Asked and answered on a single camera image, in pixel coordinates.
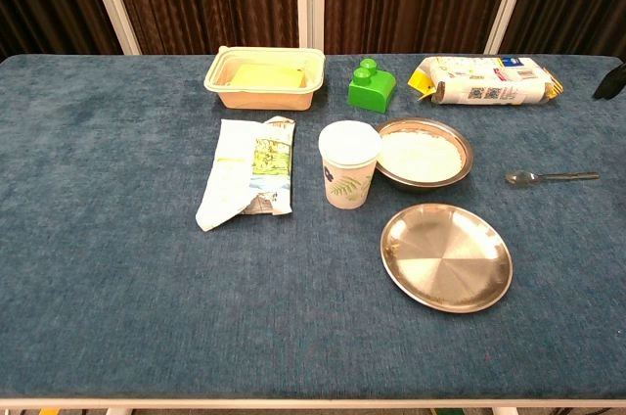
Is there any white yellow food packet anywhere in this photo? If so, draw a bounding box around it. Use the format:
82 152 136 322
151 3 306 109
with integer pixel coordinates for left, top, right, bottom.
408 56 564 107

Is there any paper cup with white lid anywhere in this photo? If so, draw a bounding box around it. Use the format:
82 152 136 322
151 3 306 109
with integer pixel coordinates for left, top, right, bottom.
318 119 382 210

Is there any white rice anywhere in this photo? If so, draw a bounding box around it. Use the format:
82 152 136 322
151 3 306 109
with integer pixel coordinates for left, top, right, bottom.
380 130 465 181

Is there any green toy building block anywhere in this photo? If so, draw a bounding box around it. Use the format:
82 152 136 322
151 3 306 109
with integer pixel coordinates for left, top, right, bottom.
347 58 398 115

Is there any metal spoon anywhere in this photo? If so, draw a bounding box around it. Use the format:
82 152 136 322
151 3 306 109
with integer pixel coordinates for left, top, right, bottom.
505 170 601 186

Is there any white green snack bag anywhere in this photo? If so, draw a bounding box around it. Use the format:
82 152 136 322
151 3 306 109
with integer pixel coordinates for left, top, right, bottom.
195 115 297 233

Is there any yellow sponge block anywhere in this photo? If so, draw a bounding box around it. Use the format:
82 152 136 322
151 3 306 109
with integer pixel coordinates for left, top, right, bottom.
229 64 308 90

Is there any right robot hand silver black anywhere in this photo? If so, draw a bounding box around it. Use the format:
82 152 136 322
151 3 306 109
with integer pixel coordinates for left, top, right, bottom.
593 62 626 101

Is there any beige plastic food container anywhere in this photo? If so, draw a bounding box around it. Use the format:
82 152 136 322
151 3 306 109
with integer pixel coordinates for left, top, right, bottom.
203 45 327 112

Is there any blue table cloth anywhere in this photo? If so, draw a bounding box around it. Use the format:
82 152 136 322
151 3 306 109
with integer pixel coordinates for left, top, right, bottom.
0 53 626 399

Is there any flat metal plate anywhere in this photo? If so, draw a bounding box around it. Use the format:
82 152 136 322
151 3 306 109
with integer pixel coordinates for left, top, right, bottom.
380 203 514 314

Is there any metal bowl with rice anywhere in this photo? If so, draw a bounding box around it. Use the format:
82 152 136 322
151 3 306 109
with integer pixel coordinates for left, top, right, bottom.
375 116 474 193

